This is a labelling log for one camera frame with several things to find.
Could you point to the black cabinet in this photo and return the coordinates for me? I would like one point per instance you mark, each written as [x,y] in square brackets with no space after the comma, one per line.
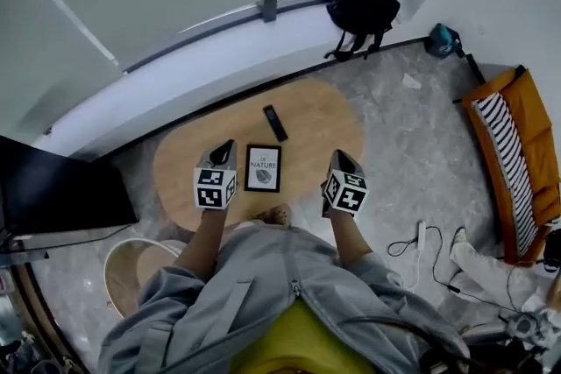
[57,188]

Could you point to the person's yellow shirt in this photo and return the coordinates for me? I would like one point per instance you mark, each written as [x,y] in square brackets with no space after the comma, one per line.
[302,341]

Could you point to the black framed picture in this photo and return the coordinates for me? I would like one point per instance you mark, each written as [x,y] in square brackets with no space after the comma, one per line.
[263,168]

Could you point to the person's grey jacket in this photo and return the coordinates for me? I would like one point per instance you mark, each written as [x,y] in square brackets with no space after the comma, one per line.
[263,276]

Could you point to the person's left forearm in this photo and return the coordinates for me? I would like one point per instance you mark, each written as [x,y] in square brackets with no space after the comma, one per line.
[201,241]

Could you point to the person's spotted slipper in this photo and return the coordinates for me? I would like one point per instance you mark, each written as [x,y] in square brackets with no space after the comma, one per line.
[275,215]

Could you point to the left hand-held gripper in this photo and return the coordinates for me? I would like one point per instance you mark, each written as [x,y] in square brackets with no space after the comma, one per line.
[215,190]

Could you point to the teal bag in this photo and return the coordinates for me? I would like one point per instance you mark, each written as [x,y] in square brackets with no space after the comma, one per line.
[442,40]

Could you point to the black backpack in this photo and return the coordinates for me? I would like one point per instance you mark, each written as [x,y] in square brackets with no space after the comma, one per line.
[366,13]

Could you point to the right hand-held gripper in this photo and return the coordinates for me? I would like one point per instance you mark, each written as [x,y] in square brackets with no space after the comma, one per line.
[348,195]

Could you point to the white window sill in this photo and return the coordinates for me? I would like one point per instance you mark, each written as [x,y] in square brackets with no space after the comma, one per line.
[197,65]

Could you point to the black white striped cushion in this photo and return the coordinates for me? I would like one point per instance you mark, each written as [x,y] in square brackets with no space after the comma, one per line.
[523,219]
[495,131]

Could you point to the grey window bracket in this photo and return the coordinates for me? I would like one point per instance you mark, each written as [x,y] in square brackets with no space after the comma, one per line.
[268,9]

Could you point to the white paper scrap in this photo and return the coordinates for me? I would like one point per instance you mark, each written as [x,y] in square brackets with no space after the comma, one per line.
[412,82]

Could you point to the black remote control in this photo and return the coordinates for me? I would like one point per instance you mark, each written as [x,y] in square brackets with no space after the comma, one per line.
[275,123]

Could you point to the orange sofa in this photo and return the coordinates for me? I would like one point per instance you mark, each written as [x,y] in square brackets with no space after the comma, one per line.
[530,118]

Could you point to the person's right forearm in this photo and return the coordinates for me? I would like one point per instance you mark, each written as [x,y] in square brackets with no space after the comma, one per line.
[350,238]

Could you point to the white power strip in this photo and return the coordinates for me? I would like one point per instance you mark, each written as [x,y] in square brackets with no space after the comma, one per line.
[421,236]

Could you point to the person's white trousers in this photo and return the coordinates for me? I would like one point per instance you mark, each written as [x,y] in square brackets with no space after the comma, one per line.
[252,225]

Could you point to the wooden coffee table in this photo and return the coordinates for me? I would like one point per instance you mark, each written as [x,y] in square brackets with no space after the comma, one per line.
[315,122]

